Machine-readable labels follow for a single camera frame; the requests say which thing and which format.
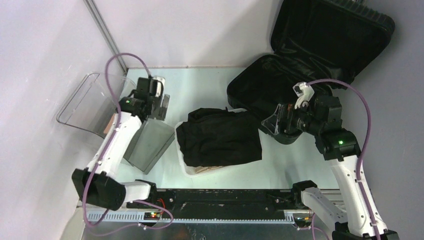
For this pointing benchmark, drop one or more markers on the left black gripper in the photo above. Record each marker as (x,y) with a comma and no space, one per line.
(164,102)

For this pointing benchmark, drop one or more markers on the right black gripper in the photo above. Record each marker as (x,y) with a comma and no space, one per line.
(285,112)

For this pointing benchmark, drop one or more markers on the clear acrylic bin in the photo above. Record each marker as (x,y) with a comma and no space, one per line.
(90,107)

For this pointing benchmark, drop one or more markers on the white perforated plastic basket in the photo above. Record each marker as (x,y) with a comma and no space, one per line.
(188,169)

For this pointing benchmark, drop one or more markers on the beige cloth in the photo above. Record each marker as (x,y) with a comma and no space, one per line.
(207,169)

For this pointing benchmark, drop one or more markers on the black ribbed hard-shell suitcase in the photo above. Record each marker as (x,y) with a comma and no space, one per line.
(311,40)

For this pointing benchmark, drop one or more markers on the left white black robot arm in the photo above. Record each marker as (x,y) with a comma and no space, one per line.
(96,184)

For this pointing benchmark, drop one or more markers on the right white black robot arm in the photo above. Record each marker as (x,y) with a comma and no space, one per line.
(321,118)

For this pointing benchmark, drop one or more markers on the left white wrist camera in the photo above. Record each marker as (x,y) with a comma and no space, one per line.
(160,85)

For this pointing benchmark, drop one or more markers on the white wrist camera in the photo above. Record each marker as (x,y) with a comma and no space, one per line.
(304,93)
(160,85)

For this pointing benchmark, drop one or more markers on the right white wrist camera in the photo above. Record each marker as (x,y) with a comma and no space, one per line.
(304,93)

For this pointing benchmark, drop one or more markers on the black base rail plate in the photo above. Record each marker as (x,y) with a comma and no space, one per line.
(227,204)

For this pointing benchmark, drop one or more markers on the aluminium frame rail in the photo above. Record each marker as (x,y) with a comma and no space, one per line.
(139,213)

